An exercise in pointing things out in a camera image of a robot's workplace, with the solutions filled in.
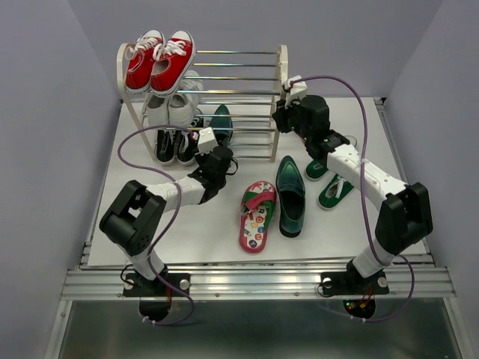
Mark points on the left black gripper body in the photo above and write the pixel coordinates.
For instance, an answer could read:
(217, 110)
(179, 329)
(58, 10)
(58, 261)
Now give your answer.
(200, 160)

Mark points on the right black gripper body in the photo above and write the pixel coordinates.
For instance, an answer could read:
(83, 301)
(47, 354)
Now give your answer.
(288, 120)

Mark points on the green loafer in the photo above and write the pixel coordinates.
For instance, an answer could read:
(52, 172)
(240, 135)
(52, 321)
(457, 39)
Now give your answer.
(222, 125)
(291, 192)

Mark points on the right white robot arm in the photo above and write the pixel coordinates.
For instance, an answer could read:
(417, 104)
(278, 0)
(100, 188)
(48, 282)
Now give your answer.
(404, 209)

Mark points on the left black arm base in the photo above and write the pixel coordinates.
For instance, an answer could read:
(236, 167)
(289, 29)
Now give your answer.
(135, 286)

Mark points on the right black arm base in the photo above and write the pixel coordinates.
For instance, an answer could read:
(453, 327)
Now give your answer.
(350, 282)

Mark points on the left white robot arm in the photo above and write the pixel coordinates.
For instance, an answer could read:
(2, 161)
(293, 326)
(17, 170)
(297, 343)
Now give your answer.
(134, 215)

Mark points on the cream shoe shelf with rods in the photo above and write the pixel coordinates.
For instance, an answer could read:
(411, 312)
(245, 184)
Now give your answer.
(248, 83)

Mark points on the right black canvas sneaker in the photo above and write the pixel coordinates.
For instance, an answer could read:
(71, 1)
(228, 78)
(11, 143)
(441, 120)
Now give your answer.
(185, 145)

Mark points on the black canvas sneaker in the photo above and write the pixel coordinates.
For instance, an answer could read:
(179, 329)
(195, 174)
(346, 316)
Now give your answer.
(165, 147)
(185, 145)

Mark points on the green sneaker upper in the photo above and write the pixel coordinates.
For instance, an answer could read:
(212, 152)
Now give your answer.
(315, 171)

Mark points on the green sneaker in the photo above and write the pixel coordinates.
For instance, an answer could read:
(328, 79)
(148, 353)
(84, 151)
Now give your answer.
(336, 190)
(315, 171)

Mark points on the left black canvas sneaker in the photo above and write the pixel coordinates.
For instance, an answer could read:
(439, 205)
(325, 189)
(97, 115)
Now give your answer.
(165, 147)

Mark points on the pink sandal front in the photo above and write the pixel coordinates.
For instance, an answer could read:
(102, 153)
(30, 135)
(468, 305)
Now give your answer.
(257, 209)

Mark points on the right white sneaker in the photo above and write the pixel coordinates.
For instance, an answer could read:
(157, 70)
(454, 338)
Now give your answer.
(182, 104)

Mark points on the white sneaker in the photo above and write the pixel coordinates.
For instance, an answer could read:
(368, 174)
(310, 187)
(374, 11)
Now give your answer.
(157, 110)
(182, 104)

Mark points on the green loafer on table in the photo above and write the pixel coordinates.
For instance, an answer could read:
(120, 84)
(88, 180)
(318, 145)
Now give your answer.
(291, 192)

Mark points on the green sneaker lower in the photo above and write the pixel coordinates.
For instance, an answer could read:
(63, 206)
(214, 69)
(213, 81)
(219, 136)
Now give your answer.
(336, 190)

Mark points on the left white sneaker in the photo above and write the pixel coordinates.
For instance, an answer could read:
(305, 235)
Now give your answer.
(157, 110)

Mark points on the right red canvas sneaker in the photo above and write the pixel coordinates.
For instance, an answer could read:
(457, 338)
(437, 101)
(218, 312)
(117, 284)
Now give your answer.
(171, 61)

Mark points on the red canvas sneaker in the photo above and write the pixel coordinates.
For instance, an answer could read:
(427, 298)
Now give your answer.
(140, 58)
(171, 61)

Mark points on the left red canvas sneaker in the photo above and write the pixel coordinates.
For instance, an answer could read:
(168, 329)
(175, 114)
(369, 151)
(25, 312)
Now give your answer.
(140, 58)

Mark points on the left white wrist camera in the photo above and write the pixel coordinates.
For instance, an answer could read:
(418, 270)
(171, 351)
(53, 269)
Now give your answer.
(206, 141)

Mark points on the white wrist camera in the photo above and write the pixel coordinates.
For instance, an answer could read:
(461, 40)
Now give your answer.
(295, 89)
(206, 141)

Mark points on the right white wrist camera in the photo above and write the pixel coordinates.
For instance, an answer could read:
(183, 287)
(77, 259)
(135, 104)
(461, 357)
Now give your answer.
(295, 89)

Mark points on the aluminium rail frame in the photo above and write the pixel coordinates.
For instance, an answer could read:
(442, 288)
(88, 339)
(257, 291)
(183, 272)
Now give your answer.
(204, 239)

